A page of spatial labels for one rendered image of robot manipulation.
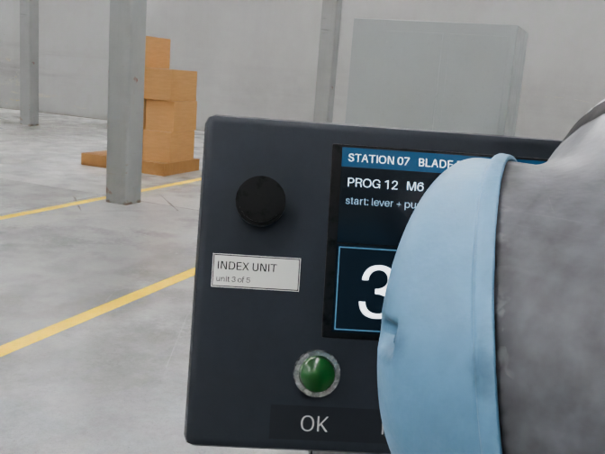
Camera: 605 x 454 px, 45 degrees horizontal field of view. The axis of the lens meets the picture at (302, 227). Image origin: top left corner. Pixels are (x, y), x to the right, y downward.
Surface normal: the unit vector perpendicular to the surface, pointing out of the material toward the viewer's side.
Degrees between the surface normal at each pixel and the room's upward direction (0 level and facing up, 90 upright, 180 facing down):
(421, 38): 90
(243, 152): 75
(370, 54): 90
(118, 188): 90
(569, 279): 49
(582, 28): 90
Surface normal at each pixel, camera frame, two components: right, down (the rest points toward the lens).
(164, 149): -0.37, 0.16
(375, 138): 0.07, -0.05
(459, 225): -0.44, -0.65
